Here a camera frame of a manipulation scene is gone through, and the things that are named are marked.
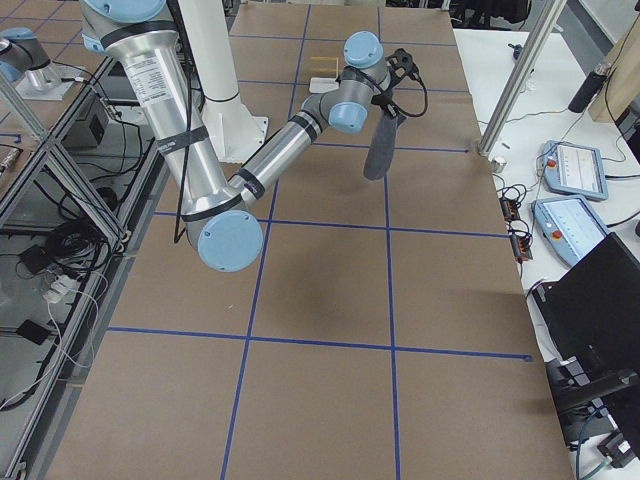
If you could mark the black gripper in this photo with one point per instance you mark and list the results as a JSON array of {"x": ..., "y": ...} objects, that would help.
[{"x": 386, "y": 106}]

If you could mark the blue grey towel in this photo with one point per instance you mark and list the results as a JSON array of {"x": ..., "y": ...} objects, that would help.
[{"x": 382, "y": 146}]

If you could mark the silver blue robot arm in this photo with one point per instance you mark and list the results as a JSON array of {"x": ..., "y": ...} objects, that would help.
[
  {"x": 26, "y": 65},
  {"x": 178, "y": 60}
]

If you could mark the wooden towel rack white base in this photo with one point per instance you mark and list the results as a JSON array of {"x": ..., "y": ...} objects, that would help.
[{"x": 324, "y": 73}]

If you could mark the small metal cylinder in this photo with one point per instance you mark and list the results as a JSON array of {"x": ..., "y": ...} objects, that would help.
[{"x": 498, "y": 164}]

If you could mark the far blue teach pendant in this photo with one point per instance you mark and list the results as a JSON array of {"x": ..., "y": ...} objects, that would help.
[{"x": 568, "y": 168}]

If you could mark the blue teach pendant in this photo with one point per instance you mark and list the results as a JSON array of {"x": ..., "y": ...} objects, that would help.
[
  {"x": 570, "y": 225},
  {"x": 568, "y": 168}
]

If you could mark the dark water bottle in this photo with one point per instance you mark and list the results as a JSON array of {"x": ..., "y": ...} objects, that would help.
[{"x": 590, "y": 87}]

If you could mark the near blue teach pendant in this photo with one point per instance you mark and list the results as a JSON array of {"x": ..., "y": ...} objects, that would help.
[{"x": 570, "y": 225}]

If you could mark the black laptop on stand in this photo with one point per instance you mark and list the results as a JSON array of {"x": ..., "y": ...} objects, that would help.
[{"x": 592, "y": 315}]

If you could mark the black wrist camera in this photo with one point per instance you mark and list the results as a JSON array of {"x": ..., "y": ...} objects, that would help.
[{"x": 402, "y": 65}]

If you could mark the white camera pillar with base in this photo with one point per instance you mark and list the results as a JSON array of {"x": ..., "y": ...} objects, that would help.
[{"x": 236, "y": 134}]

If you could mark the aluminium frame post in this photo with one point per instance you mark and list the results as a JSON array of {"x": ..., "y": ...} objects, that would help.
[{"x": 532, "y": 48}]

